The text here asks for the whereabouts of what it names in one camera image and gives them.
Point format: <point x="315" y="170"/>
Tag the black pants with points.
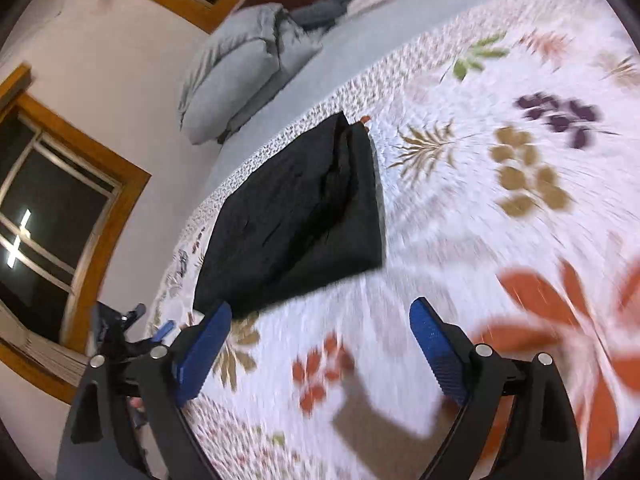
<point x="290" y="220"/>

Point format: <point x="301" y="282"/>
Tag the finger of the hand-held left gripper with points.
<point x="165" y="330"/>

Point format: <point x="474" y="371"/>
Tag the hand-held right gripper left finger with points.
<point x="200" y="355"/>

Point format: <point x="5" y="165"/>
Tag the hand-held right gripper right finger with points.
<point x="440" y="350"/>

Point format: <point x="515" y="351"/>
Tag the grey pillow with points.
<point x="235" y="75"/>

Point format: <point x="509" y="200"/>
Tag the white pleated window blind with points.
<point x="35" y="350"/>

